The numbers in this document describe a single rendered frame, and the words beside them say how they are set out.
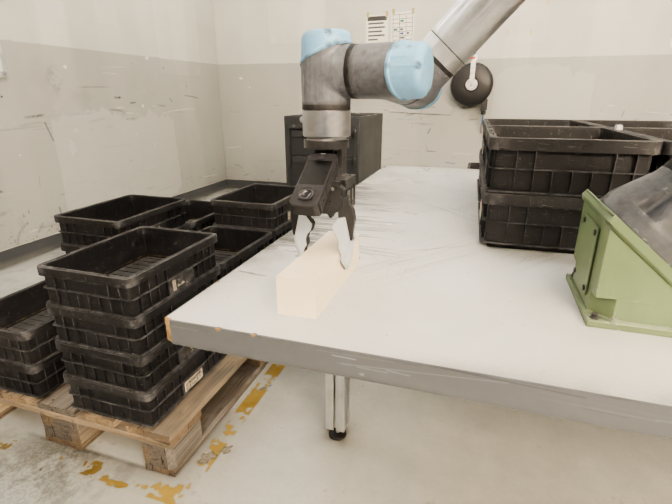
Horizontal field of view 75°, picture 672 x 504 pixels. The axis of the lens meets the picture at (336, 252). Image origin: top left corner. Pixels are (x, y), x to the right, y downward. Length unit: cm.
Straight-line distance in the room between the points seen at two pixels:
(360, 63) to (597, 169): 53
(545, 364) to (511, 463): 92
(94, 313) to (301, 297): 75
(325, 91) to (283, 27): 426
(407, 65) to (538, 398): 44
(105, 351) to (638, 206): 120
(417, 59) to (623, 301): 43
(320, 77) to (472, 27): 24
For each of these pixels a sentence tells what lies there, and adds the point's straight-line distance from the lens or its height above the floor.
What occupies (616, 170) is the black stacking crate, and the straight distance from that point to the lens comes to 100.
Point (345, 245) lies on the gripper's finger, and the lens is 72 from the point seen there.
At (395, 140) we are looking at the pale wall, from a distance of 456.
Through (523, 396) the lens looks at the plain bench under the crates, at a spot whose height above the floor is 68.
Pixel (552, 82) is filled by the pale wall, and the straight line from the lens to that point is 450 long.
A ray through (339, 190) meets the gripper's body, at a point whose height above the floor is 87.
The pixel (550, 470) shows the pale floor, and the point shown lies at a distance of 153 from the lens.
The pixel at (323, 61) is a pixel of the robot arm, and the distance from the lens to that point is 68.
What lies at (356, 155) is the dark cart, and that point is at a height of 69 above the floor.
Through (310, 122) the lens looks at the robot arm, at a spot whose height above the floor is 97.
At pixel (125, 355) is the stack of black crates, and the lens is 129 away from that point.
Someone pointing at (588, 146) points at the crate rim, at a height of 92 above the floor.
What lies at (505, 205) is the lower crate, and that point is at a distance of 97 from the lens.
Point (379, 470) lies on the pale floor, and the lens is 141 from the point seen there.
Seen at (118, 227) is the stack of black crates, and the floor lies 57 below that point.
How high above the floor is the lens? 101
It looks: 19 degrees down
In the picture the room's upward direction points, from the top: straight up
